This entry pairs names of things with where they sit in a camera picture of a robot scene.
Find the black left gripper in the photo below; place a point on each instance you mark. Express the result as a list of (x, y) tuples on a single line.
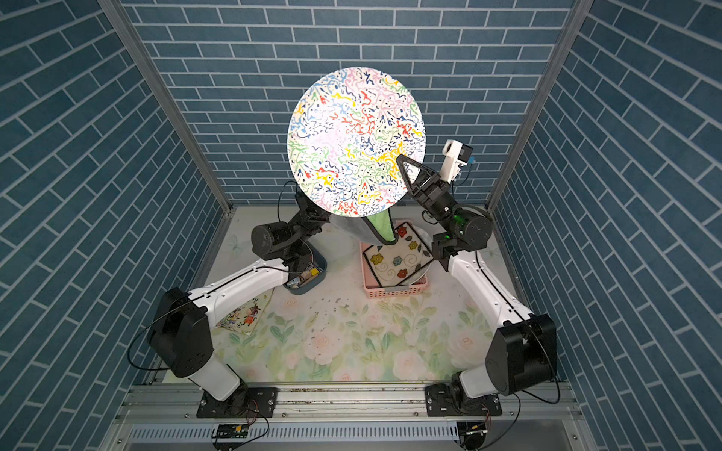
[(310, 217)]

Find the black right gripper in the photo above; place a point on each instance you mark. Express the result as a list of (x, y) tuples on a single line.
[(431, 195)]

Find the round multicolour squiggle plate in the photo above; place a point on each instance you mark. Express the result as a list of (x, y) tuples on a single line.
[(345, 135)]

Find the square floral plate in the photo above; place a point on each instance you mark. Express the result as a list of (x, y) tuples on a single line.
[(401, 264)]

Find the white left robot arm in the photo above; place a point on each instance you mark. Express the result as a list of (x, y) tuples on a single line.
[(181, 332)]

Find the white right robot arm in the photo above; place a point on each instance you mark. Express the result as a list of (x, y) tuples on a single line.
[(523, 351)]

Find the teal plastic stationery bin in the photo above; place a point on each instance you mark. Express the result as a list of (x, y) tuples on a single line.
[(301, 282)]

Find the pink plastic dish basket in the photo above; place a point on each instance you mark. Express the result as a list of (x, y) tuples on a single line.
[(373, 290)]

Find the colourful picture book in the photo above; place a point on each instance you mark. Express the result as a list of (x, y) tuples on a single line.
[(244, 319)]

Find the small green circuit board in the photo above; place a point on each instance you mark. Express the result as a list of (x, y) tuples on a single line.
[(231, 432)]

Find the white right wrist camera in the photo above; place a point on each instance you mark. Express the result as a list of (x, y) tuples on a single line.
[(457, 156)]

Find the aluminium corner post right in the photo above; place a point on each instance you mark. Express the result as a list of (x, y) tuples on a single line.
[(553, 68)]

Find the aluminium corner post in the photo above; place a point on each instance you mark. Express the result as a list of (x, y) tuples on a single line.
[(119, 19), (553, 68)]

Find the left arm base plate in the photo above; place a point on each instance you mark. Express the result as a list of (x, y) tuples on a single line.
[(245, 402)]

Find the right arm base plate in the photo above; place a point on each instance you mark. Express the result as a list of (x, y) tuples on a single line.
[(449, 399)]

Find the aluminium corner post left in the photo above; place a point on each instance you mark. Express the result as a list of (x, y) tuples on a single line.
[(119, 19)]

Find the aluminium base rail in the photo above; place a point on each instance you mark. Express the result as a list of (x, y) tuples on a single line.
[(351, 416)]

